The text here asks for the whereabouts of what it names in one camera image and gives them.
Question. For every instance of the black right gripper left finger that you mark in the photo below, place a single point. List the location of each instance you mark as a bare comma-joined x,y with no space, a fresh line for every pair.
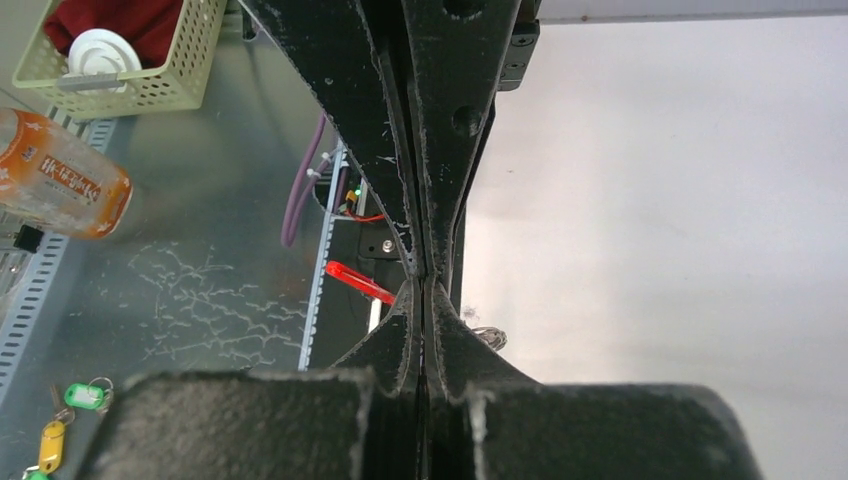
358,419

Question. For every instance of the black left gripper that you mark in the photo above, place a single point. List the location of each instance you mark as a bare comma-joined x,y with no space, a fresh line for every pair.
457,49

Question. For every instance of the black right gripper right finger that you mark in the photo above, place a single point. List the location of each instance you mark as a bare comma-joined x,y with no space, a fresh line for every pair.
488,420

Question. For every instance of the beige perforated basket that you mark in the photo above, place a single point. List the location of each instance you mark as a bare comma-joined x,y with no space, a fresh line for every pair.
178,84

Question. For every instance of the red cloth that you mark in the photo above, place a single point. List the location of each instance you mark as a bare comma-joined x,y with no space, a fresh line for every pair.
147,25

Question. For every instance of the green plastic piece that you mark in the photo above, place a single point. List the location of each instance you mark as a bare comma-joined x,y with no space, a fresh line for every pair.
95,395

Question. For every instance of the white round lid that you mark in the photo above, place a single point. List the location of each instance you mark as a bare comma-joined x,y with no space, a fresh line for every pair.
96,58

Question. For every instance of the yellow key tag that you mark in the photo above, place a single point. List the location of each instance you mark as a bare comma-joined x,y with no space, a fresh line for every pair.
52,440

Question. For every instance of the orange labelled bottle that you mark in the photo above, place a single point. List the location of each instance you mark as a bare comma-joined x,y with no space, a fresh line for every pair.
55,179

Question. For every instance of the white slotted cable duct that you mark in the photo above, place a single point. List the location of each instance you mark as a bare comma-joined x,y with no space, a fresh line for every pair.
339,160

